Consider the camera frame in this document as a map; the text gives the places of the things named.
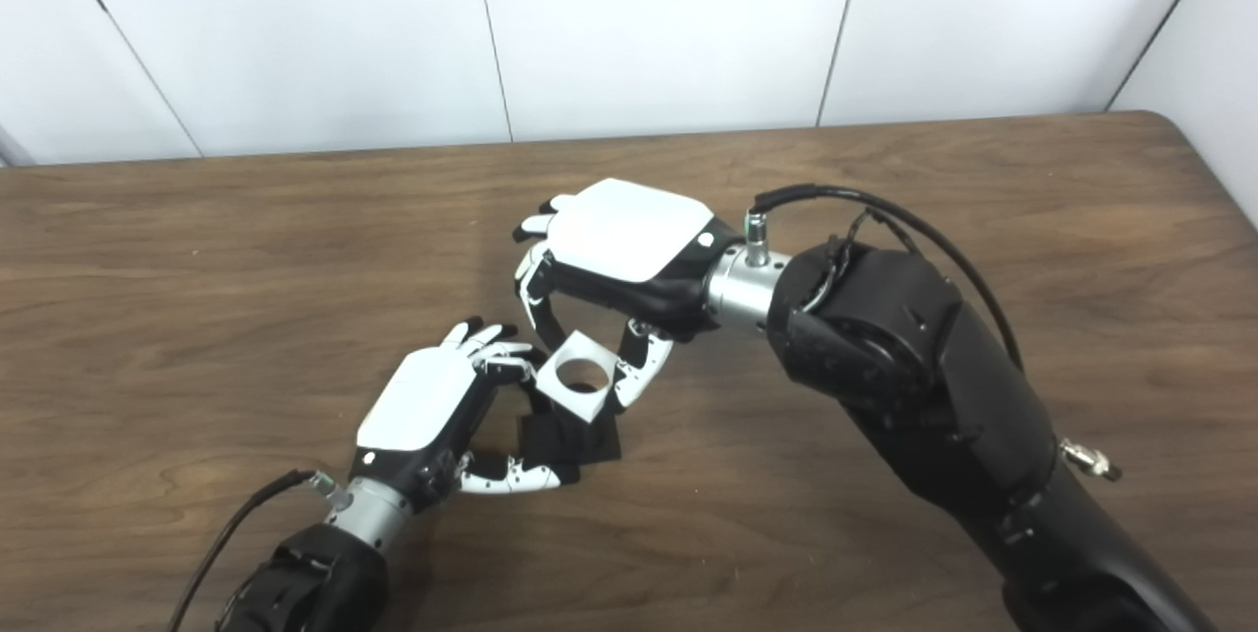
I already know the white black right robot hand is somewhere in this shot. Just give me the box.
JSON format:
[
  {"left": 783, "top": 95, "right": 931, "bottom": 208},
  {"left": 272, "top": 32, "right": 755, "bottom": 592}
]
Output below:
[{"left": 512, "top": 178, "right": 743, "bottom": 414}]

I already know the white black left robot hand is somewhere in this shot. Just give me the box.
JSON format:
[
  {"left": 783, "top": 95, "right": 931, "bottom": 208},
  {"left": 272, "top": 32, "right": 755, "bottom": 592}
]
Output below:
[{"left": 351, "top": 317, "right": 563, "bottom": 515}]

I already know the black peg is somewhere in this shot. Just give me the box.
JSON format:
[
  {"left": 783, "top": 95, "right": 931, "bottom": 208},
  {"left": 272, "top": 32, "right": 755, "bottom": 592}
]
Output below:
[{"left": 516, "top": 372, "right": 622, "bottom": 488}]

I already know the white square piece with hole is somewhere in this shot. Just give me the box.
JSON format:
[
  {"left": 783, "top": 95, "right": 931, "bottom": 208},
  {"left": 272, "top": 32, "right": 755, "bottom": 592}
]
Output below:
[{"left": 536, "top": 330, "right": 618, "bottom": 424}]

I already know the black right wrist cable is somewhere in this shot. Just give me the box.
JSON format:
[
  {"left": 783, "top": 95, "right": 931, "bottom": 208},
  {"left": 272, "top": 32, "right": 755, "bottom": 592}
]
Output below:
[{"left": 744, "top": 184, "right": 1025, "bottom": 373}]

